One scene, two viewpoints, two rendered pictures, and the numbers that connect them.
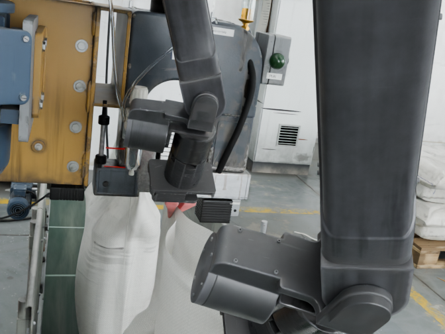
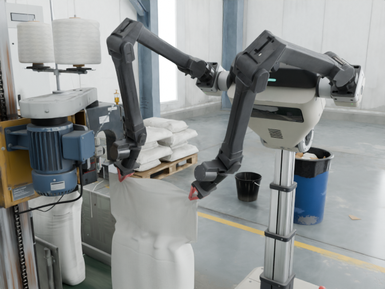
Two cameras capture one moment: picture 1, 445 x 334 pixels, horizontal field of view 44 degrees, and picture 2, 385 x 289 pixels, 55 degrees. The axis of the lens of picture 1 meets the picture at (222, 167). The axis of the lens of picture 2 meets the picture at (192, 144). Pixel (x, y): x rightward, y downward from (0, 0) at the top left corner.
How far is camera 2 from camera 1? 0.95 m
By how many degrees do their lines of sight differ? 35
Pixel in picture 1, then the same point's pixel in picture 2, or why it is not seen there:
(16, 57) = (92, 140)
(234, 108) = (121, 135)
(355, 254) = (235, 156)
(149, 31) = (91, 115)
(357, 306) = (236, 166)
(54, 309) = not seen: hidden behind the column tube
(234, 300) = (210, 176)
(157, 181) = (122, 168)
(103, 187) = (86, 182)
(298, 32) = (26, 77)
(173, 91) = not seen: outside the picture
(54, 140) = not seen: hidden behind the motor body
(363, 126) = (239, 133)
